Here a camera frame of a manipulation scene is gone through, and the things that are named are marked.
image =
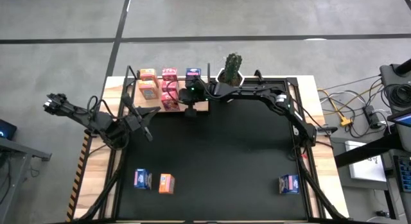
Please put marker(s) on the black power brick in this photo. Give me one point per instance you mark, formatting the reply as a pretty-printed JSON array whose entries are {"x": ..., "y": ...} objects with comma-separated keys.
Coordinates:
[{"x": 372, "y": 116}]

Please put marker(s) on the black table mat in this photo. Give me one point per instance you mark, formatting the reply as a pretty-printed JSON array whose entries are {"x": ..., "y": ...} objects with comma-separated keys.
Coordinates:
[{"x": 224, "y": 172}]

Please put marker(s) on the black aluminium table frame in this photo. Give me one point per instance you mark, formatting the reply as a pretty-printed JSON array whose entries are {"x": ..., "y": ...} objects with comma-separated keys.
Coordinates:
[{"x": 290, "y": 80}]

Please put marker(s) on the laptop with blue screen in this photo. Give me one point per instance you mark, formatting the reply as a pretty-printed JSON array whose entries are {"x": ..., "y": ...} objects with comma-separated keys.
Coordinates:
[{"x": 403, "y": 118}]

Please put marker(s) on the grey equipment cart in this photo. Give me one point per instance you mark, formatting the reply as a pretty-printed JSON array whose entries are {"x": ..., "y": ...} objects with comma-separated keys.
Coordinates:
[{"x": 390, "y": 74}]

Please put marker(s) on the dark tablet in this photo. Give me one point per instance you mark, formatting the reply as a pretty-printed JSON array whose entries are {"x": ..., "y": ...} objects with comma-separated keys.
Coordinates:
[{"x": 6, "y": 129}]

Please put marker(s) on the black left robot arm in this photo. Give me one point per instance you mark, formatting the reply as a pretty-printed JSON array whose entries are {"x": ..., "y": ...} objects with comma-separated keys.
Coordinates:
[{"x": 80, "y": 113}]

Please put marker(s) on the blue Frosted Flakes cereal box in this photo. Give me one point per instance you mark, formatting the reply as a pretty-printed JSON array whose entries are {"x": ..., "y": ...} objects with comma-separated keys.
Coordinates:
[
  {"x": 289, "y": 184},
  {"x": 143, "y": 179},
  {"x": 193, "y": 71}
]

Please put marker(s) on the black stand bar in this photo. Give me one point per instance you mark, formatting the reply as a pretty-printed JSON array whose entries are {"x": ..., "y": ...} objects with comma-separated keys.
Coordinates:
[{"x": 363, "y": 153}]

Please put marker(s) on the grey metal side table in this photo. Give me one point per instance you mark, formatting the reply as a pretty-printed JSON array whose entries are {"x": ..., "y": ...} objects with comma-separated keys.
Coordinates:
[{"x": 19, "y": 150}]

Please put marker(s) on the yellow black hazard strip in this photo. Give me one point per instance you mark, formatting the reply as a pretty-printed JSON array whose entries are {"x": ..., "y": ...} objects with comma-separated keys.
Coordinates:
[{"x": 78, "y": 179}]

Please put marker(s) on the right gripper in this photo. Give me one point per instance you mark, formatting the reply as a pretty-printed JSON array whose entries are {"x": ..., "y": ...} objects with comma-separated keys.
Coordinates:
[{"x": 196, "y": 94}]

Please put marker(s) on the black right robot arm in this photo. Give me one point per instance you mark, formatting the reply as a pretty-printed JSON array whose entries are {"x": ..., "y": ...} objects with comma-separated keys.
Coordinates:
[{"x": 250, "y": 89}]

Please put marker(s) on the orange Mini Wheats cereal box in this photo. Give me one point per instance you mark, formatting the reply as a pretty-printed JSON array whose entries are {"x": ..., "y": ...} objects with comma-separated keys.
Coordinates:
[
  {"x": 148, "y": 90},
  {"x": 147, "y": 73},
  {"x": 166, "y": 183}
]

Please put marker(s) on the green cactus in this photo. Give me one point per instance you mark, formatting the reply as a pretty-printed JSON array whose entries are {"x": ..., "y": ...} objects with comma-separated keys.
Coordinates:
[{"x": 232, "y": 68}]

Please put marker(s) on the white flat box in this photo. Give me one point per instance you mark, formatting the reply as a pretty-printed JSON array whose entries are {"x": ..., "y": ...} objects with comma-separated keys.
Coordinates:
[{"x": 366, "y": 169}]

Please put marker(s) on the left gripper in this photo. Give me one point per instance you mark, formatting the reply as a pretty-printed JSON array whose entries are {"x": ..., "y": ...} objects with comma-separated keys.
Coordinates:
[{"x": 135, "y": 119}]

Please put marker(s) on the red Froot Loops cereal box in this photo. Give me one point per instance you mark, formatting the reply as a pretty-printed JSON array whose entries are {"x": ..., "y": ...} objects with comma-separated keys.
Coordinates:
[
  {"x": 169, "y": 102},
  {"x": 169, "y": 73},
  {"x": 169, "y": 86}
]

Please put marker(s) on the black keypad device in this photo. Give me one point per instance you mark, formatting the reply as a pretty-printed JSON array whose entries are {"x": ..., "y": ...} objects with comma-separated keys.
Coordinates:
[{"x": 404, "y": 174}]

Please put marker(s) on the wooden shelf with black frame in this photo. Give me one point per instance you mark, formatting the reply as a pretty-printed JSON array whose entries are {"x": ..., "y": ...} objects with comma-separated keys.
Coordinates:
[{"x": 151, "y": 105}]

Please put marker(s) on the small black plug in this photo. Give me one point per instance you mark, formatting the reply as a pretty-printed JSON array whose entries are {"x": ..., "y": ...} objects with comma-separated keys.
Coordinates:
[{"x": 381, "y": 213}]

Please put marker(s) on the black clamp bracket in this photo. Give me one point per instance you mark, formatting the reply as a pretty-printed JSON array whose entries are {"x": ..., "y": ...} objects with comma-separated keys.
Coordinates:
[{"x": 257, "y": 74}]

